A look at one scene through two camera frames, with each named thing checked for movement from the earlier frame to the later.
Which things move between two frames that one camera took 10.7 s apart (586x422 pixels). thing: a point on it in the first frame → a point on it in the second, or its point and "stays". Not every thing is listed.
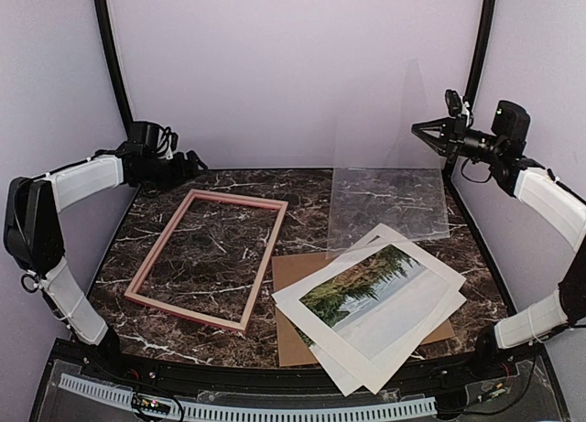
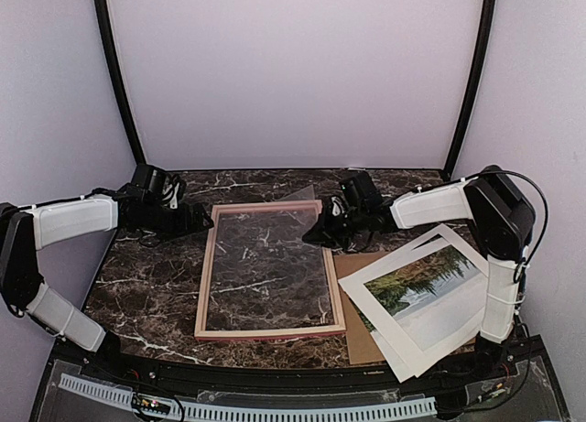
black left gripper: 182,173 → 184,226
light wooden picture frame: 210,196 → 200,331
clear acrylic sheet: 391,171 → 264,273
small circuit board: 150,405 stays
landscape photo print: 371,303 → 437,290
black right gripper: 440,146 → 322,231
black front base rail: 523,387 stays
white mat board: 349,364 → 417,340
